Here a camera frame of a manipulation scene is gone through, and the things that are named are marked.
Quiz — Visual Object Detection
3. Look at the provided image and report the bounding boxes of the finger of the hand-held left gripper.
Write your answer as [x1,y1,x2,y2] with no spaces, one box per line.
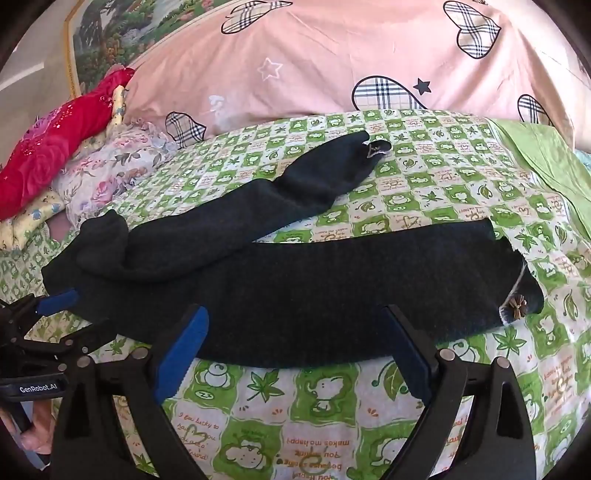
[0,322,112,361]
[0,290,78,334]

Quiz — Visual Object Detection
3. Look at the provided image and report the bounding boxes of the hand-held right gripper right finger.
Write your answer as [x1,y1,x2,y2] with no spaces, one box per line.
[383,305,539,480]

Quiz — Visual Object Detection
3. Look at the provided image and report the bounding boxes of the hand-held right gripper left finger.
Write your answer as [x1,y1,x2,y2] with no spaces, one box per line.
[50,304,211,480]

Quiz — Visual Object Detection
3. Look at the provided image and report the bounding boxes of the black pants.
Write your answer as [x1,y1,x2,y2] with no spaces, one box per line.
[41,130,546,370]

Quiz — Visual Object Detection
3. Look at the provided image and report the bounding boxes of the person's left hand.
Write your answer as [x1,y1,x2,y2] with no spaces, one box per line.
[21,406,54,457]

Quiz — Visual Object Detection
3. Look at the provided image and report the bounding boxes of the pinkish brown pillow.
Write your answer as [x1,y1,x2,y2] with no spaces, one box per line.
[47,216,80,241]

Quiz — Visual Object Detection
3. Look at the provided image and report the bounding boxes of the yellow floral cloth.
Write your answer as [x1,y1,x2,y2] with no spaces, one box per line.
[0,85,131,251]

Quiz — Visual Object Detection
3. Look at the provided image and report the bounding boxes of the green checked bedsheet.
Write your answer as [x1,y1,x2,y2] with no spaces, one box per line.
[0,108,591,480]

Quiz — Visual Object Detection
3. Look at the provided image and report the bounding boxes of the white floral pillow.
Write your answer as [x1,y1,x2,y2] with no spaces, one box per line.
[51,124,182,228]

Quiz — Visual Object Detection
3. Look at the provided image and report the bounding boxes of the red floral pillow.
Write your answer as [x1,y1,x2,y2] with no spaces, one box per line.
[0,67,137,221]

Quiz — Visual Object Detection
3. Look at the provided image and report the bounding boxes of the light green cloth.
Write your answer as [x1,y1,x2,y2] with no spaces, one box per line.
[489,117,591,223]

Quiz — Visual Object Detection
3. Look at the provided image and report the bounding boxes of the pink heart print quilt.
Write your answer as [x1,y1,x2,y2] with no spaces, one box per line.
[122,0,587,149]

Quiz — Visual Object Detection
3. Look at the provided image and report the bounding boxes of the landscape wall picture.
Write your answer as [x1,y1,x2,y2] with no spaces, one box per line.
[65,0,247,95]

